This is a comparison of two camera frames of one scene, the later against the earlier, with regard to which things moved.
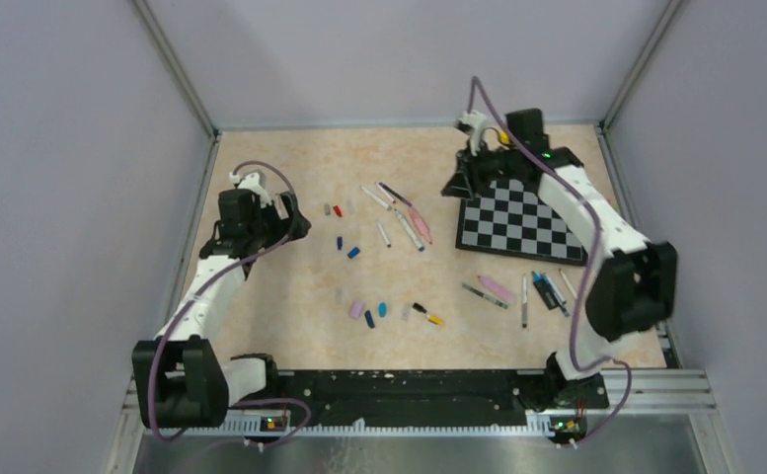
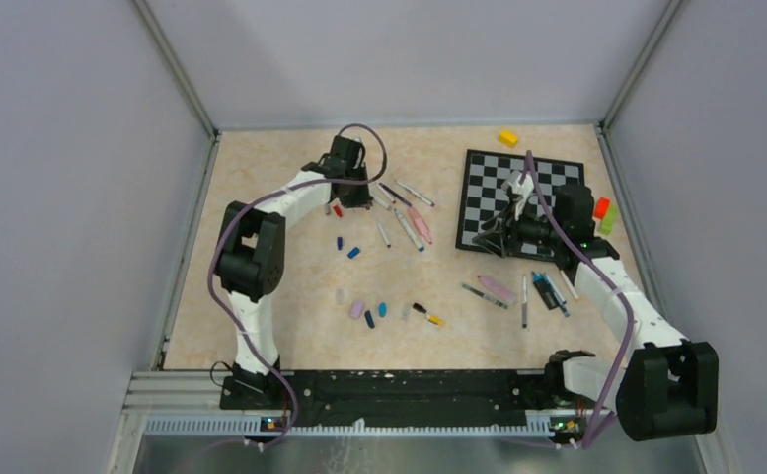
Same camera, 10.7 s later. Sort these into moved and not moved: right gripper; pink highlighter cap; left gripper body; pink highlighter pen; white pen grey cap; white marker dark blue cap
Moved: left gripper body; right gripper
Not moved: white pen grey cap; white marker dark blue cap; pink highlighter cap; pink highlighter pen
